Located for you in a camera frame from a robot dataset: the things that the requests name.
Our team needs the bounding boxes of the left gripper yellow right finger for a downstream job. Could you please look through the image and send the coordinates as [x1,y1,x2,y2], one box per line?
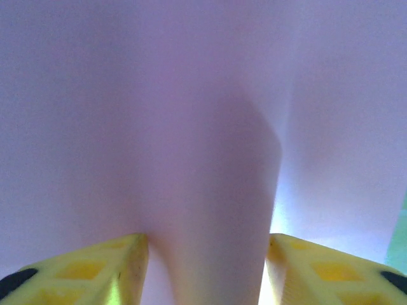
[258,233,407,305]

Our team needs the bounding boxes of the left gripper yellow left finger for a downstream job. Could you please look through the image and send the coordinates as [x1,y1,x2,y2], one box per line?
[0,233,150,305]

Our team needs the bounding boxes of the pink cloth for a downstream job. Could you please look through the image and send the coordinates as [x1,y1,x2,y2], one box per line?
[0,0,407,305]

